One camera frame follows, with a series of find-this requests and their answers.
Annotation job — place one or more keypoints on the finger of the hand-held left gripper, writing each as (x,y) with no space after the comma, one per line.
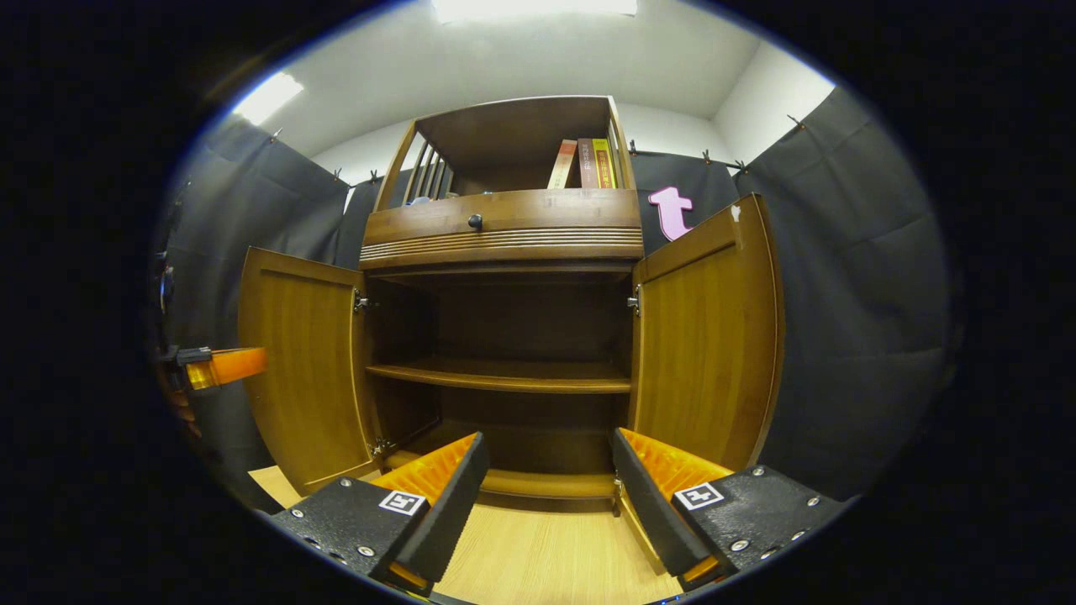
(231,366)

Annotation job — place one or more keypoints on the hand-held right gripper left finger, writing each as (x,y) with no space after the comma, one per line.
(450,504)

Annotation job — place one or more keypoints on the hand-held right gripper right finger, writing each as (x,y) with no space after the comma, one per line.
(651,512)

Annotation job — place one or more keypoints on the wooden cabinet door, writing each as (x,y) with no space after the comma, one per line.
(303,370)
(706,336)

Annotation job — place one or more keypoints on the wooden inner cabinet shelf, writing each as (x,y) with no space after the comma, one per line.
(504,378)

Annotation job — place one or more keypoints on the wooden cabinet drawer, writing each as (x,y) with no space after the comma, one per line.
(546,210)

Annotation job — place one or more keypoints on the small ceiling light panel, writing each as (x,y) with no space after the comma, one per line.
(267,97)

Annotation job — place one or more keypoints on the black backdrop cloth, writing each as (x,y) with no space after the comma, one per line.
(849,319)

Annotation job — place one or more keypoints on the dark red book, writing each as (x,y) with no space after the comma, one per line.
(587,165)

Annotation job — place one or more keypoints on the cream and brown book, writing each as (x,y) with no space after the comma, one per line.
(562,165)

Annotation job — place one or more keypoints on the large ceiling light panel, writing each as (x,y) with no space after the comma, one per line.
(538,8)

